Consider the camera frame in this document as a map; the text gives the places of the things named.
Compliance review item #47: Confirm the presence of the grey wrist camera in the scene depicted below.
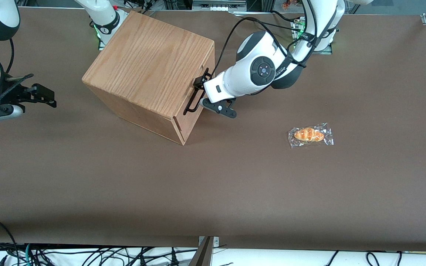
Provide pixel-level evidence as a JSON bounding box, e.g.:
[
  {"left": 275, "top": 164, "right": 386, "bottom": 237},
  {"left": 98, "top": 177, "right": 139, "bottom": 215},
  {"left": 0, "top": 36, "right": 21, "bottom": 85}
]
[
  {"left": 0, "top": 105, "right": 25, "bottom": 124},
  {"left": 200, "top": 97, "right": 237, "bottom": 119}
]

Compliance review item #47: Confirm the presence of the short black table cable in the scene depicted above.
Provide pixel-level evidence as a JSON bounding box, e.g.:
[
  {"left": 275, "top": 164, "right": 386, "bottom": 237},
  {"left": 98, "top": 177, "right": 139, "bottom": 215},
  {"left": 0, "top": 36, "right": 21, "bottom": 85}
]
[{"left": 270, "top": 10, "right": 297, "bottom": 23}]

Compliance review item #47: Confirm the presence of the light wooden drawer cabinet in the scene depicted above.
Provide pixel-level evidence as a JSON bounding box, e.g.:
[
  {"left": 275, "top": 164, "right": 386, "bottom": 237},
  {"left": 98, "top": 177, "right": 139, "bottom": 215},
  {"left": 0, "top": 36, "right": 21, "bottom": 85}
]
[{"left": 82, "top": 10, "right": 216, "bottom": 146}]

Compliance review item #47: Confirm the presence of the long black table cable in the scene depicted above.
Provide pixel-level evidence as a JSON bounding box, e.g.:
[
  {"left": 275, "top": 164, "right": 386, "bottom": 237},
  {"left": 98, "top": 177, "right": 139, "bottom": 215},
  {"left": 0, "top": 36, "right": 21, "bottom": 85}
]
[{"left": 235, "top": 15, "right": 299, "bottom": 31}]

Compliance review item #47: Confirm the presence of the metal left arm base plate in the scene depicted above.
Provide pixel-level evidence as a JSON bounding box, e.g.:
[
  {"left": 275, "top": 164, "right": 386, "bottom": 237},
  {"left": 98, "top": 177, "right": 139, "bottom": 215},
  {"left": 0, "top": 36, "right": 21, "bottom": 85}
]
[{"left": 291, "top": 18, "right": 334, "bottom": 55}]

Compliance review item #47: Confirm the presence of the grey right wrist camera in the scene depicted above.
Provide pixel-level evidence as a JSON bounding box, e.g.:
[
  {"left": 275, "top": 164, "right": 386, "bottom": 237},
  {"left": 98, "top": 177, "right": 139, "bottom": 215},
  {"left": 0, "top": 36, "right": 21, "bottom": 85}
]
[{"left": 0, "top": 105, "right": 25, "bottom": 124}]

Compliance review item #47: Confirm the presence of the silver aluminium frame rail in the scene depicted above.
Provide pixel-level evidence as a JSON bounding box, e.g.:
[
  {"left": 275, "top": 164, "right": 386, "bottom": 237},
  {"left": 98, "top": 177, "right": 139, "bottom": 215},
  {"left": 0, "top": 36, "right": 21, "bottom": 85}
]
[{"left": 193, "top": 0, "right": 247, "bottom": 13}]

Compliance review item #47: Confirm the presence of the croissant in clear plastic wrapper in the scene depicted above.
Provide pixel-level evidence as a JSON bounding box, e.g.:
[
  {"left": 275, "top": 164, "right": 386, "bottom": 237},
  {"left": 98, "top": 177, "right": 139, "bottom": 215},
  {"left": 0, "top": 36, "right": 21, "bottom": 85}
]
[{"left": 288, "top": 123, "right": 335, "bottom": 149}]

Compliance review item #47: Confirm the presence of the orange toy food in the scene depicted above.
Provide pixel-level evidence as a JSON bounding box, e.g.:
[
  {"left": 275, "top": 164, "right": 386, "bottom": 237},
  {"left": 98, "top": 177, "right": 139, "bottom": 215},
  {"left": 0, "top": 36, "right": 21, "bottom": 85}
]
[{"left": 281, "top": 0, "right": 304, "bottom": 10}]

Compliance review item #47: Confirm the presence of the light wooden drawer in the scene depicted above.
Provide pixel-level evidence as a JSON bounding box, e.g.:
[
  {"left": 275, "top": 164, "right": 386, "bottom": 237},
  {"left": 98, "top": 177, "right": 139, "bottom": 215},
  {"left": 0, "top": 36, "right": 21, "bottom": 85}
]
[{"left": 175, "top": 44, "right": 216, "bottom": 145}]

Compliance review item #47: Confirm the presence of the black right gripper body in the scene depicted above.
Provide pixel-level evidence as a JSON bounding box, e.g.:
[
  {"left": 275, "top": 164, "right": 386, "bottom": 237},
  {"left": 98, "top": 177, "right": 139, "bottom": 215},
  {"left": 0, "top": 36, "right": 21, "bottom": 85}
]
[{"left": 0, "top": 75, "right": 33, "bottom": 113}]

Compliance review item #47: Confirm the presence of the black metal drawer handle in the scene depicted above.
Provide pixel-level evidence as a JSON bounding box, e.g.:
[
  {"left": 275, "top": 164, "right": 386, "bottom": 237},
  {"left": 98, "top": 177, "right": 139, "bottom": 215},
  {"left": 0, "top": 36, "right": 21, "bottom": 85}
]
[{"left": 183, "top": 68, "right": 213, "bottom": 115}]

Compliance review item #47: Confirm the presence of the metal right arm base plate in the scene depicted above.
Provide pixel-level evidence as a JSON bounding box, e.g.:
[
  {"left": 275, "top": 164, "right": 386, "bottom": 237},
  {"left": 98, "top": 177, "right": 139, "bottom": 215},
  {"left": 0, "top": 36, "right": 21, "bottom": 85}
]
[{"left": 98, "top": 9, "right": 129, "bottom": 51}]

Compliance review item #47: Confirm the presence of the silver metal edge bracket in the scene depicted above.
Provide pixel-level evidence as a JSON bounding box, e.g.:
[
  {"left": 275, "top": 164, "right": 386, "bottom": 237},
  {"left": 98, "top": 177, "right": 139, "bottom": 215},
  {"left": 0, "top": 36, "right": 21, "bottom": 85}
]
[{"left": 198, "top": 236, "right": 220, "bottom": 249}]

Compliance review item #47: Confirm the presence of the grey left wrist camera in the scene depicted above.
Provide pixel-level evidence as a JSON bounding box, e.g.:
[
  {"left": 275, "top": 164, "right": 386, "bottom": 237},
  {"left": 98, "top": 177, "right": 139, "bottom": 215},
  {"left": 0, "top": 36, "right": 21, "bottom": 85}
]
[{"left": 200, "top": 97, "right": 237, "bottom": 119}]

